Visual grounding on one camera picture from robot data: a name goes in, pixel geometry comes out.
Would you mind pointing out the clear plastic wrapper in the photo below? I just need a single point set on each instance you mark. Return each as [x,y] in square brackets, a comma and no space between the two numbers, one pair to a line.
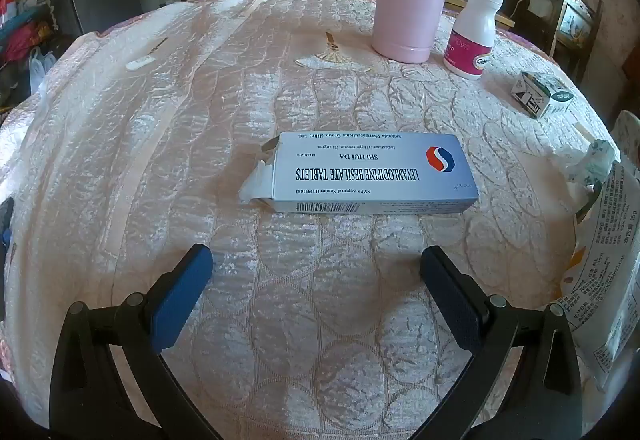
[597,165]

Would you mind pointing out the wooden chair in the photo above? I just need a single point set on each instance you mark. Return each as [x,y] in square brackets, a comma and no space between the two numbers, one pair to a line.
[559,27]

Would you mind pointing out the white pill bottle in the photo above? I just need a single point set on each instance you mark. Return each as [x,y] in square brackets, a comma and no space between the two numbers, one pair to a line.
[472,35]

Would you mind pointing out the green white milk carton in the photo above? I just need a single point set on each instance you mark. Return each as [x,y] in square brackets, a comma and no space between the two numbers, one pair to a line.
[545,95]

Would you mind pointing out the pile of colourful bags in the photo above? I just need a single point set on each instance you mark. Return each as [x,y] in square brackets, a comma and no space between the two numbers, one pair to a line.
[20,35]

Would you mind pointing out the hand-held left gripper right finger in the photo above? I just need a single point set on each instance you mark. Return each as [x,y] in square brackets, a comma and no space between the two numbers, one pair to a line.
[450,305]

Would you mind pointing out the pink quilted tablecloth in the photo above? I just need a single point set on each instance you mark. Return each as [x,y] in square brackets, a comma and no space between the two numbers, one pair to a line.
[150,145]

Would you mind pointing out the white printed snack packet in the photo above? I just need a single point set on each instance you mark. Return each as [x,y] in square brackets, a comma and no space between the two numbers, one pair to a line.
[607,280]

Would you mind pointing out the blue white medicine box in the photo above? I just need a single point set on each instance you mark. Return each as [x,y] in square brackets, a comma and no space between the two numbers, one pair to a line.
[370,175]

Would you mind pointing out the painted white box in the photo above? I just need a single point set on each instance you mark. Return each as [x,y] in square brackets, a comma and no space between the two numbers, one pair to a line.
[575,22]

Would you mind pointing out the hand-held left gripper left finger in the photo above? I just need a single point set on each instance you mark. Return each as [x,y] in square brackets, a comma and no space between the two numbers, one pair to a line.
[182,300]

